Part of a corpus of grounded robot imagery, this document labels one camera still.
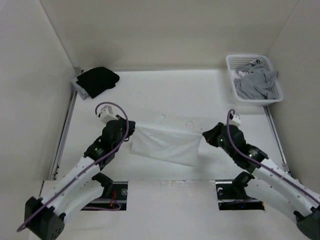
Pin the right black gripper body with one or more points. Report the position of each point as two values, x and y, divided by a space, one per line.
215 138

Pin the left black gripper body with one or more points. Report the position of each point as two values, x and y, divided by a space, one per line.
124 129

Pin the white tank top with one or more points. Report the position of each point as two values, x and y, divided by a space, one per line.
166 143

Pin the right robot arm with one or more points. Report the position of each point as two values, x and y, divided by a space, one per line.
263 180

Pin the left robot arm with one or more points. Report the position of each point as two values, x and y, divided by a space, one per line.
47 215

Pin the folded grey tank top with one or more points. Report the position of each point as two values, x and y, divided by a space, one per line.
80 90

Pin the folded black tank top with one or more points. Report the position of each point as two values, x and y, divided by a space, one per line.
97 80

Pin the grey tank top in basket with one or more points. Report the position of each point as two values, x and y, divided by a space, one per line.
255 81

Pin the white plastic basket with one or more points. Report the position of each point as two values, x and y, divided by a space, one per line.
233 61

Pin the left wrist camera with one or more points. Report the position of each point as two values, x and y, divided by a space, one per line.
106 114

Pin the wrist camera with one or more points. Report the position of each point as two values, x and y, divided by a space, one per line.
234 119
106 114

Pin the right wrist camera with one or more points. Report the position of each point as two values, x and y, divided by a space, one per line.
234 119

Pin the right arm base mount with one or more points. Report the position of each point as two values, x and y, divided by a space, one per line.
231 194

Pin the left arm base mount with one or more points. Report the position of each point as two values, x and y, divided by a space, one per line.
114 195

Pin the left metal table rail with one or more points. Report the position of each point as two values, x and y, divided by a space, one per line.
58 150

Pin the metal table rail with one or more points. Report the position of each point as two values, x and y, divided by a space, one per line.
276 138
58 150

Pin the right metal table rail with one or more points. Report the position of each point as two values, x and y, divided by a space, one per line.
276 138

